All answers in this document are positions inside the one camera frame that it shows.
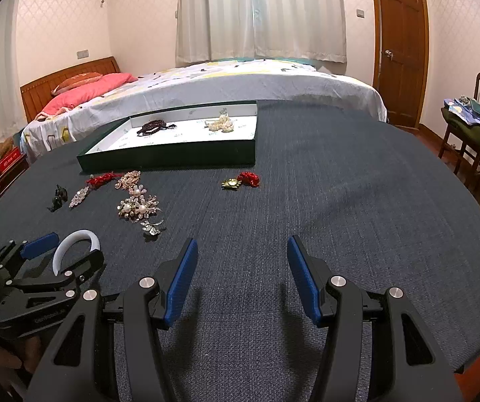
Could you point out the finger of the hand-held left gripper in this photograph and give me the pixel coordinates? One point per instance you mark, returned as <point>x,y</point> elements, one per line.
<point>78,272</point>
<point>39,245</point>

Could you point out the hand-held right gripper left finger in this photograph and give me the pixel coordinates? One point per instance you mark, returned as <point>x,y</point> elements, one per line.
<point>180,278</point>

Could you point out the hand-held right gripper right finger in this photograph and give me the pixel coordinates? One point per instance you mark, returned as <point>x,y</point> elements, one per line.
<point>305,278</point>

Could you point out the white jade bangle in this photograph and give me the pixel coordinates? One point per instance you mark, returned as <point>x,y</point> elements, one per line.
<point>76,238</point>

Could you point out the black hair clip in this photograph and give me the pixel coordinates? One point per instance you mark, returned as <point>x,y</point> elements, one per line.
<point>57,197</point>

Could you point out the crystal hair clip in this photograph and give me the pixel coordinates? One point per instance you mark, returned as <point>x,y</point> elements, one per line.
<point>79,197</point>

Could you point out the pearl flower brooch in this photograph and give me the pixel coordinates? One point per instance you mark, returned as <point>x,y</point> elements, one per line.
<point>137,207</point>

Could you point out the gold charm with red knot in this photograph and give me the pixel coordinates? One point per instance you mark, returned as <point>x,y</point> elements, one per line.
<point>246,179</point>

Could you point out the green tray with white lining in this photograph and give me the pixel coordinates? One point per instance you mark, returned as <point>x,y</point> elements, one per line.
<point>189,134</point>

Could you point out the pearl bead jewelry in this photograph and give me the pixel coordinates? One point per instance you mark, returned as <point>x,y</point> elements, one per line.
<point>219,124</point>

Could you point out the red box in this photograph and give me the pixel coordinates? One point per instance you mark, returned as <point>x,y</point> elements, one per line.
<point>9,163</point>

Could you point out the brown plush toy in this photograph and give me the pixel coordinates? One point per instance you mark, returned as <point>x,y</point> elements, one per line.
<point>0,153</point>

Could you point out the wooden headboard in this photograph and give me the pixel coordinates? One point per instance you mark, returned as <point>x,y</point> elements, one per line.
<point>43,92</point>

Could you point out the pink pillows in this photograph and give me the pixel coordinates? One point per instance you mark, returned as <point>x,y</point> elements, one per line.
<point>85,94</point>

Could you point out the orange red pillow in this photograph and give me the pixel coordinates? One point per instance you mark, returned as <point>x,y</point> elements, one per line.
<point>76,82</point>

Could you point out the bed with white printed sheet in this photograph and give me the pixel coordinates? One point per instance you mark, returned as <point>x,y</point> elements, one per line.
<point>265,81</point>

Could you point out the pile of clothes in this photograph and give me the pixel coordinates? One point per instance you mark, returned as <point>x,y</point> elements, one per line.
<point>468,123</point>

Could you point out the metal door knob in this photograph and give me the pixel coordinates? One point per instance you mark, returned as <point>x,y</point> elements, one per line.
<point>389,54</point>

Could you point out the wooden door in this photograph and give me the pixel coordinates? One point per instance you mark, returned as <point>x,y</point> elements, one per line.
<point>401,50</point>

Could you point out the white window curtain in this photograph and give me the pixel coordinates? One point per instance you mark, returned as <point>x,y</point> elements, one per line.
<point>261,12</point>

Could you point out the wall power outlet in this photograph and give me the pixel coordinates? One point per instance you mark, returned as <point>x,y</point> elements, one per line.
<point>82,54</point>

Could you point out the wall light switch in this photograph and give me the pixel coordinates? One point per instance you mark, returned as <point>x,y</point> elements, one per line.
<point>360,13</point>

